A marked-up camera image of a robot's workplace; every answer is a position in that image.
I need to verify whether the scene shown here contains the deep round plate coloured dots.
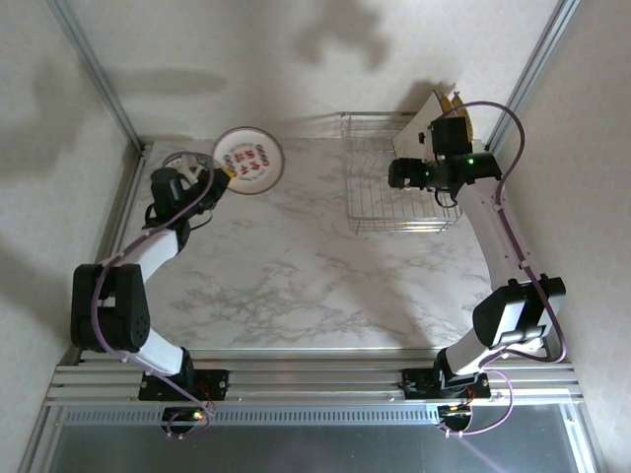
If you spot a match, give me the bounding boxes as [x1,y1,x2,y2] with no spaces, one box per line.
[212,126,286,196]

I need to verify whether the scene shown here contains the square white plate black rim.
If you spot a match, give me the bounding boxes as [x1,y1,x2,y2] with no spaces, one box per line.
[392,90,448,162]

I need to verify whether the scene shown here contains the black controller board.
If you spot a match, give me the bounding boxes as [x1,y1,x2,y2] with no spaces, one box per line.
[161,406,209,438]
[437,403,475,431]

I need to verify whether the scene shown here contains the grey metal sheet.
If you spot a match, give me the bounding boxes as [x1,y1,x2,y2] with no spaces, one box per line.
[48,423,586,473]

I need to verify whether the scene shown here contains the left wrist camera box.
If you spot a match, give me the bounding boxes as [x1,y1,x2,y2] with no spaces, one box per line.
[177,154,212,184]

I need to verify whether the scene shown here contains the aluminium table side rail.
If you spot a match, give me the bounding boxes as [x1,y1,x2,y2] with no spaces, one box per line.
[105,147,149,277]
[487,152,533,277]

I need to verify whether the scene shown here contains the metal wire dish rack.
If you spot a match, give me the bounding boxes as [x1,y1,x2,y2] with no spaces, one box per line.
[338,111,464,237]

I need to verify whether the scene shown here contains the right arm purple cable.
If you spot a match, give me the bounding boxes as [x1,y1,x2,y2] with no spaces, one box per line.
[441,101,568,439]

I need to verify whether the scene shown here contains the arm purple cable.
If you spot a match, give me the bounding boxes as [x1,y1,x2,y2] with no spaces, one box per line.
[91,152,221,439]
[441,101,568,439]

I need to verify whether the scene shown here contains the aluminium frame post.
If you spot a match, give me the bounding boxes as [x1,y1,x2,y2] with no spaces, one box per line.
[484,0,586,158]
[43,0,147,154]

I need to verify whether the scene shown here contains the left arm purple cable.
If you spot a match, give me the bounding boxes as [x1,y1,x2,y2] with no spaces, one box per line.
[91,152,221,439]

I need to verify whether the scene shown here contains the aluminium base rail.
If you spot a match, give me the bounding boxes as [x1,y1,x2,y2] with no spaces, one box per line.
[43,347,588,408]

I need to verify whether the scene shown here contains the slotted grey cable duct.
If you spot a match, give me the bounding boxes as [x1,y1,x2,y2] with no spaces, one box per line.
[63,406,445,426]

